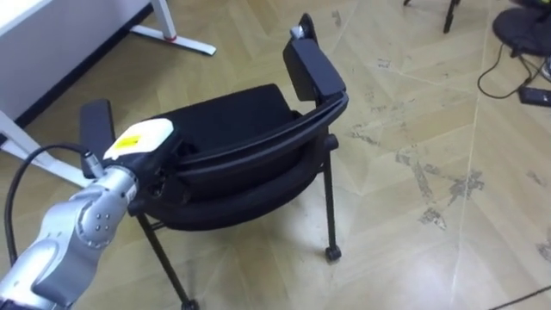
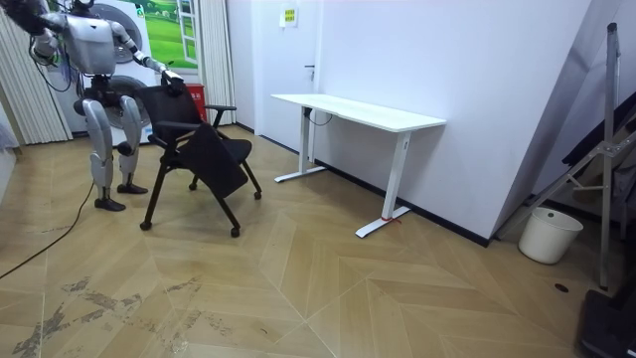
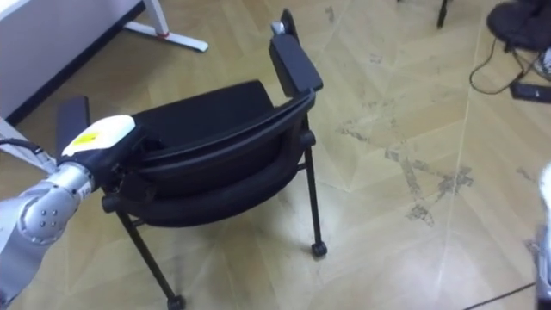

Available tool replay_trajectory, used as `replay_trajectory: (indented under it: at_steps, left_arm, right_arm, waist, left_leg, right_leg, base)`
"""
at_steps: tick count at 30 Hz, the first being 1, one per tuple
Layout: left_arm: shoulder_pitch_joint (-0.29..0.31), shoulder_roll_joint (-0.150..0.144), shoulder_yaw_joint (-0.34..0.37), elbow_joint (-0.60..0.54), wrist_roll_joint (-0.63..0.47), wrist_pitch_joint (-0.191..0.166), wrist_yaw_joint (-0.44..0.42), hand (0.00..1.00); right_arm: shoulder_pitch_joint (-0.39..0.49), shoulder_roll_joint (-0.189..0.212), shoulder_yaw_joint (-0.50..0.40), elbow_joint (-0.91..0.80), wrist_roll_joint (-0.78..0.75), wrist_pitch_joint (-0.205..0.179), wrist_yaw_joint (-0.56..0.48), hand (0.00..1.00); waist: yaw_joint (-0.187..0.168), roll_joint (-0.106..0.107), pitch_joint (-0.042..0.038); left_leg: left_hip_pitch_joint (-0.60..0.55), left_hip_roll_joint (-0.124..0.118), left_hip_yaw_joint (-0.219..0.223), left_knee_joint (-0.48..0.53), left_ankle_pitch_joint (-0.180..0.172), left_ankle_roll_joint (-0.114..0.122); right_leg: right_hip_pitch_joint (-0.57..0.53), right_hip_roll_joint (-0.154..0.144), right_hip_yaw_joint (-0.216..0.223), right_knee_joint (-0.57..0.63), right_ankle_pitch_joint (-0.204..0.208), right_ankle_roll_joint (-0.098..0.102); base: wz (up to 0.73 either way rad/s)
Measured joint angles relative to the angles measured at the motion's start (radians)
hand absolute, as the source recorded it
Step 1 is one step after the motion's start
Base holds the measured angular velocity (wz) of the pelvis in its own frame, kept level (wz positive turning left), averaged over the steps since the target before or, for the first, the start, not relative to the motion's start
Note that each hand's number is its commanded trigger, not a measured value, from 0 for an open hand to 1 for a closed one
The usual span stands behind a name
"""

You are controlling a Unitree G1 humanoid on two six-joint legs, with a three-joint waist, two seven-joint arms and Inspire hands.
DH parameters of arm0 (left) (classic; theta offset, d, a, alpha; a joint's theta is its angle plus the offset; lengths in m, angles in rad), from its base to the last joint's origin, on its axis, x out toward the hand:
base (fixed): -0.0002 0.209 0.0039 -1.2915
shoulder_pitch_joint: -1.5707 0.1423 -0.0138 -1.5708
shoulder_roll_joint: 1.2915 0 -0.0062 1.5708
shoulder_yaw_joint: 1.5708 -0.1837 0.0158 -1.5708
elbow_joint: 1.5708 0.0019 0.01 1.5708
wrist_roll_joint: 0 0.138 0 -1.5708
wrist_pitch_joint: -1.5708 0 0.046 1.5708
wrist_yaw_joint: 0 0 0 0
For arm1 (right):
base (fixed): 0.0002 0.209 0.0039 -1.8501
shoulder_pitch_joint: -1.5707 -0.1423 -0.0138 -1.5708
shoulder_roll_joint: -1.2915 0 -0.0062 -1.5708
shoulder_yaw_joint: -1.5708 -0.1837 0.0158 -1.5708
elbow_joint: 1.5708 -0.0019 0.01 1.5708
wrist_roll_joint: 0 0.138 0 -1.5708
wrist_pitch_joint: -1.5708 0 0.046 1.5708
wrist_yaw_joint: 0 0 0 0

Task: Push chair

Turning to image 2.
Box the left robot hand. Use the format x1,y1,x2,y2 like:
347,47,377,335
159,69,186,98

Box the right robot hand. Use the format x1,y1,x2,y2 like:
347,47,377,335
0,0,47,35

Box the black wheeled office chair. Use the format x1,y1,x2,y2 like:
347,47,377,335
138,82,263,239

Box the white washing machine tower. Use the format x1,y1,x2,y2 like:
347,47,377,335
49,0,161,146

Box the red fire extinguisher box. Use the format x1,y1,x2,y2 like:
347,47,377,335
185,83,209,123

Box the white pleated curtain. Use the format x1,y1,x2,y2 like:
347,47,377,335
197,0,238,126
0,9,74,146

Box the robot body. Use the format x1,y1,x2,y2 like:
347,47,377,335
49,0,125,108

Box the robot legs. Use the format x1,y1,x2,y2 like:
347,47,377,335
73,94,150,213

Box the white room door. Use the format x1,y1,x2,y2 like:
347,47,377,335
250,0,320,151

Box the white and yellow door sign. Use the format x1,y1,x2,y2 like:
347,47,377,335
278,3,300,29

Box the white desk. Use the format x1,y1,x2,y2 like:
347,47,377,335
270,92,448,240

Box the white leaning board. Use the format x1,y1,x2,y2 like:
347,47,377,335
491,0,636,241

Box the white plastic bucket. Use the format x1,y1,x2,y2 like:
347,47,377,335
517,206,585,266

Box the grey metal stand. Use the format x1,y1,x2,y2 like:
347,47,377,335
495,21,636,292

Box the black case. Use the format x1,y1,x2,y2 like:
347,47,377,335
577,287,636,358

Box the green landscape wall poster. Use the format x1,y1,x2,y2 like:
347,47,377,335
132,0,200,71

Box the black desk cable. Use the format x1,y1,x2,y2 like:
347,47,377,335
303,105,334,127

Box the black floor cable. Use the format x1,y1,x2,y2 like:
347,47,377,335
0,180,96,280

